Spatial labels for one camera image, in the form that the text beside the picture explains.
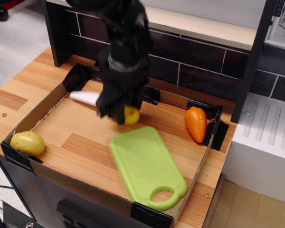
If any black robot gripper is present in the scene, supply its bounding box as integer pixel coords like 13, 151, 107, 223
95, 47, 151, 125

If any toy knife yellow handle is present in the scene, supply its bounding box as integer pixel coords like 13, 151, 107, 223
69, 90, 141, 126

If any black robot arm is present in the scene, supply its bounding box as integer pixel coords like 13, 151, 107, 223
68, 0, 153, 124

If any green plastic cutting board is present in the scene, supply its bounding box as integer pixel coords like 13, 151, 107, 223
109, 126, 188, 211

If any cardboard fence with black tape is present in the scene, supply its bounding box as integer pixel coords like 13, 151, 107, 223
1, 63, 229, 228

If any orange toy carrot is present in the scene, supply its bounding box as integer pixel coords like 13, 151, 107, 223
184, 106, 207, 143

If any yellow toy potato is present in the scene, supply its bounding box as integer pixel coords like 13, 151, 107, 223
10, 131, 45, 156

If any white toy sink drainboard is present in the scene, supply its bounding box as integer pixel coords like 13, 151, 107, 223
222, 93, 285, 202

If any black chair caster wheel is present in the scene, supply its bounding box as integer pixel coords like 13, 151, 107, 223
0, 0, 9, 21

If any black shelf frame with tiles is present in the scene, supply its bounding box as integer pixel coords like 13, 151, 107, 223
42, 0, 285, 122

